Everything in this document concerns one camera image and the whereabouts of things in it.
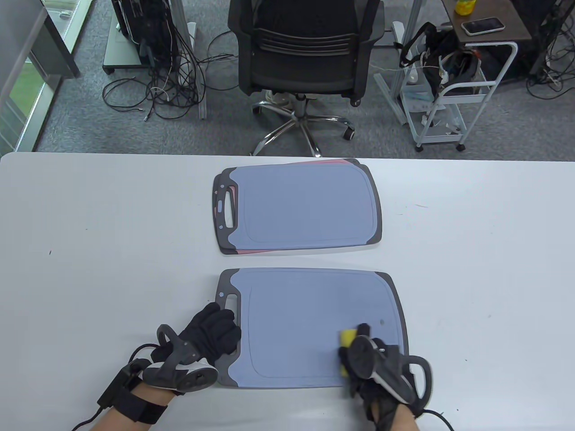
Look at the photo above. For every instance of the person's right hand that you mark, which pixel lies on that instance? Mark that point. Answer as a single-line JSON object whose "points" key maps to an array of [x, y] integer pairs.
{"points": [[364, 330]]}

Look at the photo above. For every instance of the person's left hand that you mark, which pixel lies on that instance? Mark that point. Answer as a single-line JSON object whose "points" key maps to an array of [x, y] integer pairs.
{"points": [[215, 330]]}

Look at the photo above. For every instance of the yellow sponge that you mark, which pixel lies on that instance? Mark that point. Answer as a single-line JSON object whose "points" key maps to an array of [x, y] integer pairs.
{"points": [[347, 337]]}

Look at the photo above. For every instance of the blue cutting board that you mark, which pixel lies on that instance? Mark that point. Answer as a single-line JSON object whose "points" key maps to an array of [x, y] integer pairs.
{"points": [[305, 323], [310, 202]]}

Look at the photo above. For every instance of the pink cutting board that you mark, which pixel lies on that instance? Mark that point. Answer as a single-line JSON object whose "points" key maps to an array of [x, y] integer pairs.
{"points": [[251, 252]]}

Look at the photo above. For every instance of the person's right forearm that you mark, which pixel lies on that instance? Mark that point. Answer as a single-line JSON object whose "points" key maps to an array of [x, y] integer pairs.
{"points": [[406, 420]]}

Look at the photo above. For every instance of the grey right hand controller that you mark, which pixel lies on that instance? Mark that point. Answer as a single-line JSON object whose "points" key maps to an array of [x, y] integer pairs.
{"points": [[359, 357]]}

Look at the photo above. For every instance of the grey hand controller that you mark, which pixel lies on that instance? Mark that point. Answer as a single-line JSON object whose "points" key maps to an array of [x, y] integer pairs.
{"points": [[359, 357], [193, 379]]}

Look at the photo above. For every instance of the grey left hand controller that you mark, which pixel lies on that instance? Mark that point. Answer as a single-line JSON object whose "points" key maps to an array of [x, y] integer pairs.
{"points": [[193, 379]]}

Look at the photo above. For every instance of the silver metal desk leg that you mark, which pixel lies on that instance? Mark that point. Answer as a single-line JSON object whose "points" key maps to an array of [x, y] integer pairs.
{"points": [[391, 96]]}

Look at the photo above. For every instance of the blue packet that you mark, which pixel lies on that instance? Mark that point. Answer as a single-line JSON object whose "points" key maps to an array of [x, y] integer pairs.
{"points": [[417, 94]]}

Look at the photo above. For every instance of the black office chair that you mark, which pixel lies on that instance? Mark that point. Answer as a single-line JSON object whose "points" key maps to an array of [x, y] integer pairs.
{"points": [[305, 58]]}

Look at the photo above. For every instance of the black bag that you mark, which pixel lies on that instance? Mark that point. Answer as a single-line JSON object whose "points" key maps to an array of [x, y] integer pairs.
{"points": [[442, 45]]}

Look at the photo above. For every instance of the glass window panel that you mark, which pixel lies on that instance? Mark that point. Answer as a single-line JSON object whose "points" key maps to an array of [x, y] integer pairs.
{"points": [[27, 90]]}

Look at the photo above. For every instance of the black computer tower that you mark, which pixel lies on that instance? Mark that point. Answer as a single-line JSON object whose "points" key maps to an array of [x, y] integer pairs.
{"points": [[148, 27]]}

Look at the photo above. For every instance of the white desk leg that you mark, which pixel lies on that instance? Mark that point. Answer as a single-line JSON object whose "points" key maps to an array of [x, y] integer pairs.
{"points": [[179, 13]]}

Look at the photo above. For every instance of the white cart with brown top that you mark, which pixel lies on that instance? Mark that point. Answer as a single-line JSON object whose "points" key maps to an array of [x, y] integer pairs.
{"points": [[498, 36]]}

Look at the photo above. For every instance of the white smartphone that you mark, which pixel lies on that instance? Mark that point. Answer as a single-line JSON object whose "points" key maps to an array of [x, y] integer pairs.
{"points": [[483, 26]]}

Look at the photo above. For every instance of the yellow bottle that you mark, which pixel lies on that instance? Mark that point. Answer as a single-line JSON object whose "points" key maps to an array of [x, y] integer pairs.
{"points": [[465, 6]]}

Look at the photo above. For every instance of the grey metal base plate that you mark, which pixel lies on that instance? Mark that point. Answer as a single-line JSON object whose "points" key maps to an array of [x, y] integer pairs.
{"points": [[119, 51]]}

